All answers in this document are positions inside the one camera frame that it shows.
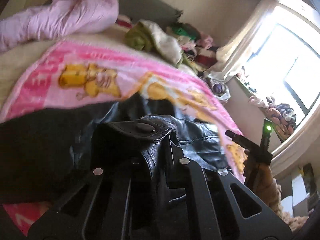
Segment black leather jacket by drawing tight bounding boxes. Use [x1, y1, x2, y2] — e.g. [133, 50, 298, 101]
[1, 94, 229, 239]

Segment clothes on window sill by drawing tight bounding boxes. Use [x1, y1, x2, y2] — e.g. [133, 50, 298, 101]
[236, 65, 298, 143]

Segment bag of clothes by bed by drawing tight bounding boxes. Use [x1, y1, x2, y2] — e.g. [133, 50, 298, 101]
[205, 77, 231, 104]

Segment pile of folded clothes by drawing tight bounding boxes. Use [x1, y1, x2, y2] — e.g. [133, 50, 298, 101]
[166, 22, 219, 75]

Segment right hand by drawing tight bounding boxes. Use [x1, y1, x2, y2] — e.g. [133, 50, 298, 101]
[244, 150, 282, 213]

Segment cream window curtain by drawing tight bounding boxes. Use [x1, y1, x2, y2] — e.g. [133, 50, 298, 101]
[203, 0, 278, 82]

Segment pink cartoon bear blanket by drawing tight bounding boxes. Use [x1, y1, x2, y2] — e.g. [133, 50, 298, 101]
[0, 39, 249, 237]

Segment green and cream fleece blanket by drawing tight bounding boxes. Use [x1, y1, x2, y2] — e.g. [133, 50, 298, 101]
[125, 20, 192, 67]

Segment beige bed sheet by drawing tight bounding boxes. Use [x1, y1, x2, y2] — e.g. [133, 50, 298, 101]
[1, 24, 137, 106]

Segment red striped pillow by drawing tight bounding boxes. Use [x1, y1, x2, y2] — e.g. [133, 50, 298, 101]
[116, 14, 133, 29]

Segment grey upholstered headboard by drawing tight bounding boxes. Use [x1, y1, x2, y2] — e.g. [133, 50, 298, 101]
[118, 0, 183, 29]

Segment lilac quilted duvet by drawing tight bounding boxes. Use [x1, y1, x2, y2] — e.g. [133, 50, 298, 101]
[1, 0, 119, 53]

